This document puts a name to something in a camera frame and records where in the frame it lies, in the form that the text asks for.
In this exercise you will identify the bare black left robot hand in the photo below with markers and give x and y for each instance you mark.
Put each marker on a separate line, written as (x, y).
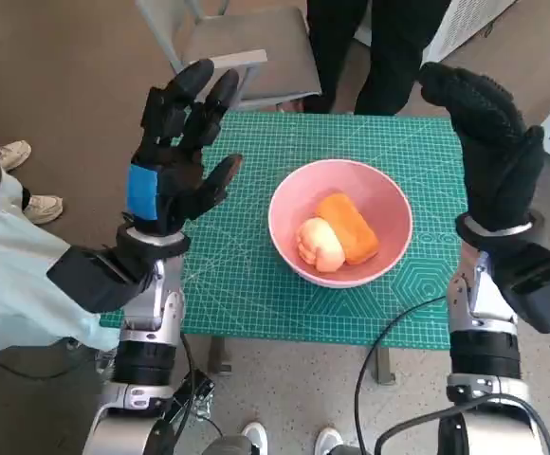
(175, 170)

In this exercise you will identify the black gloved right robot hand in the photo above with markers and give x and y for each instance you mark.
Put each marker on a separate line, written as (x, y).
(498, 156)

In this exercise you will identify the pink bowl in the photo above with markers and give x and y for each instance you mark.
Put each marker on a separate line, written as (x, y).
(294, 199)

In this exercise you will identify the orange long bread loaf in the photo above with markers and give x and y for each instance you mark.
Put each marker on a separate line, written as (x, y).
(351, 223)

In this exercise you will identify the pale round bread bun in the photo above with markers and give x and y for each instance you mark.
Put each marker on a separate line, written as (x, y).
(320, 246)

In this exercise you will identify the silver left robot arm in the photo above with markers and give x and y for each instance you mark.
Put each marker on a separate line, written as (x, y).
(147, 351)

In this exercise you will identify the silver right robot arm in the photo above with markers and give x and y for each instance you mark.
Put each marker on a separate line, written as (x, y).
(483, 355)

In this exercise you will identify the white cabinet with vent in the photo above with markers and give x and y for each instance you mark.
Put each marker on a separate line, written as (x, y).
(464, 23)

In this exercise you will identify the green cutting mat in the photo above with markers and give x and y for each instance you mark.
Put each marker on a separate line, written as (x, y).
(237, 294)

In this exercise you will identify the standing person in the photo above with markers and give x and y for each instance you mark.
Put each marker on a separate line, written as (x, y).
(389, 57)

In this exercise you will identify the grey chair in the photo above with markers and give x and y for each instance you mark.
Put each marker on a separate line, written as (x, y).
(242, 33)

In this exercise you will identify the grey metal table leg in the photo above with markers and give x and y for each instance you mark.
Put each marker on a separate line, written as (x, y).
(384, 365)
(219, 358)

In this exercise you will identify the seated person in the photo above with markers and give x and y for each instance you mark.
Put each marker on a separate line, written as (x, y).
(9, 284)

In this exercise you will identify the white shoe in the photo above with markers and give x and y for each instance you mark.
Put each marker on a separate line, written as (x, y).
(328, 441)
(254, 438)

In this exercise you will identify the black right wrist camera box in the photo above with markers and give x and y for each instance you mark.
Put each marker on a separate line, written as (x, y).
(540, 294)

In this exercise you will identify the black metal frame bar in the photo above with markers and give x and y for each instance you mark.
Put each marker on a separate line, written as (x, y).
(199, 384)

